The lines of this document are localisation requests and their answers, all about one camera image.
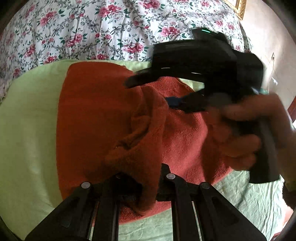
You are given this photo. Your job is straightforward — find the red knitted sweater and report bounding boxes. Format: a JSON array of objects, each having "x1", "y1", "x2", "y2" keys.
[{"x1": 56, "y1": 62, "x2": 231, "y2": 223}]

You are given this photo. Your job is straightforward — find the person's right hand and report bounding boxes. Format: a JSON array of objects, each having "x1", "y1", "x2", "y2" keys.
[{"x1": 206, "y1": 93, "x2": 295, "y2": 186}]

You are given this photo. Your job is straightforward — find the light green bed sheet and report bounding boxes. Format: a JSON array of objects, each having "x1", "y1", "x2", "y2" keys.
[{"x1": 1, "y1": 60, "x2": 285, "y2": 240}]

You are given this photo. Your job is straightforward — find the white floral rose quilt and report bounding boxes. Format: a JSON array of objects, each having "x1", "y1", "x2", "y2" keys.
[{"x1": 1, "y1": 1, "x2": 250, "y2": 97}]

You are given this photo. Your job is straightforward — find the gold picture frame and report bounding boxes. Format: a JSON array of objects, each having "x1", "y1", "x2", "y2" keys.
[{"x1": 224, "y1": 0, "x2": 247, "y2": 20}]

